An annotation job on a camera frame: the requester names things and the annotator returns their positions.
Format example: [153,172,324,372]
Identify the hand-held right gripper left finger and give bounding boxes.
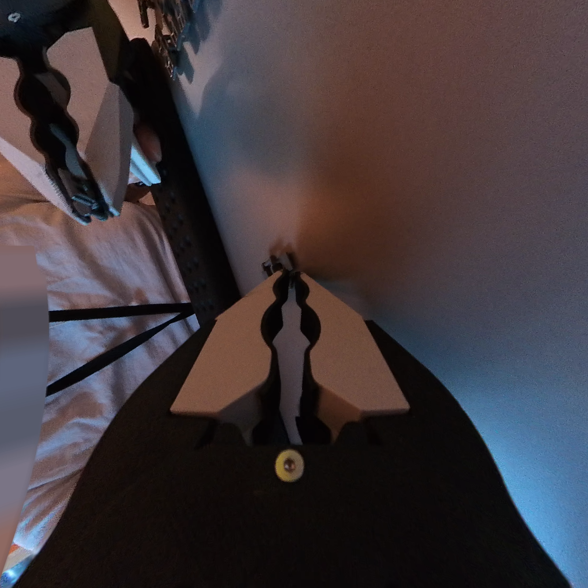
[171,271,283,444]

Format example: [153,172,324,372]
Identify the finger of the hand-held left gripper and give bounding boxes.
[45,27,138,217]
[0,56,83,222]

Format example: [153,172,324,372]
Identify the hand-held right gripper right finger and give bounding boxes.
[294,271,409,438]

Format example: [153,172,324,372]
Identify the small dark axle brick piece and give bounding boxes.
[57,170,112,226]

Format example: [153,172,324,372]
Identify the grey desk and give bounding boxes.
[168,0,588,588]

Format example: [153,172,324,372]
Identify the person's left hand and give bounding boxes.
[125,120,164,205]

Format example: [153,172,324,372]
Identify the pile of dark brick pieces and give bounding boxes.
[138,0,208,84]

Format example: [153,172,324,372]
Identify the person's white shirt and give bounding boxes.
[0,156,203,566]

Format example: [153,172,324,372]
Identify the black harness strap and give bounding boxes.
[45,302,196,397]

